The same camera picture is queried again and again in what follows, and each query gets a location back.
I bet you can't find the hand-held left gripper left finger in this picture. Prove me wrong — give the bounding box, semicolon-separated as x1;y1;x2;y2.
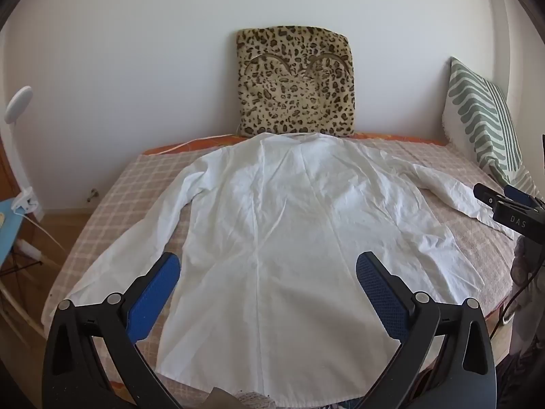
42;252;182;409

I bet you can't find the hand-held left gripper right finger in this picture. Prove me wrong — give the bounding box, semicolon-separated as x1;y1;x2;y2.
355;251;498;409

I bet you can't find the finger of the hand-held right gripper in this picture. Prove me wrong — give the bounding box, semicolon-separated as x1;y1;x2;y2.
504;184;545;214
473;183;508;212

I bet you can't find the white long-sleeved shirt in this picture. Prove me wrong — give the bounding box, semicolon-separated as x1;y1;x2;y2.
40;132;516;407

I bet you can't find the green striped white pillow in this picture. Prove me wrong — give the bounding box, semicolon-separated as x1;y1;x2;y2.
443;56;543;199

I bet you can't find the bed with checked cover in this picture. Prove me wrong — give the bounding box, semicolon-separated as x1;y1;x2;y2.
45;138;522;409

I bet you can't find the orange floral bed sheet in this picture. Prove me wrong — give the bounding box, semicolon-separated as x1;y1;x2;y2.
140;131;448;156

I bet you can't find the white power strip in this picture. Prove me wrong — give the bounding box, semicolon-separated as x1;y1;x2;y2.
19;241;43;261

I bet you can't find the light blue chair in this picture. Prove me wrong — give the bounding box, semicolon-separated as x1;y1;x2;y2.
0;198;22;273

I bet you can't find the wooden cabinet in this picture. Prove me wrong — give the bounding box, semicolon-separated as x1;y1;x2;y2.
0;140;22;205

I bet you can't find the leopard print cushion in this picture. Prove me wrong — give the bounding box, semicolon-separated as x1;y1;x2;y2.
236;26;357;138

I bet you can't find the white clip lamp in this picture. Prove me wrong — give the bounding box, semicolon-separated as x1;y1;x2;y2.
4;86;39;214

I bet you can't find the black cable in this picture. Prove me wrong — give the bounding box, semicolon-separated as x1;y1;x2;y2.
489;260;535;342

